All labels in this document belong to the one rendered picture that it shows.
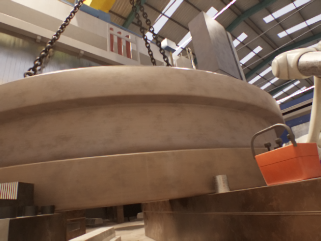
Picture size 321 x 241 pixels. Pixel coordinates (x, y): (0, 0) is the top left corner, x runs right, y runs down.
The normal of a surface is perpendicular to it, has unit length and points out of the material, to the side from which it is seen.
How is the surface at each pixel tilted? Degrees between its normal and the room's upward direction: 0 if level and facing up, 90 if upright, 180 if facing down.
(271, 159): 97
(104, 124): 90
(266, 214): 90
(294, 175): 97
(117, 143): 77
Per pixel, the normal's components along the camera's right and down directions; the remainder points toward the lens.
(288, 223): -0.95, -0.01
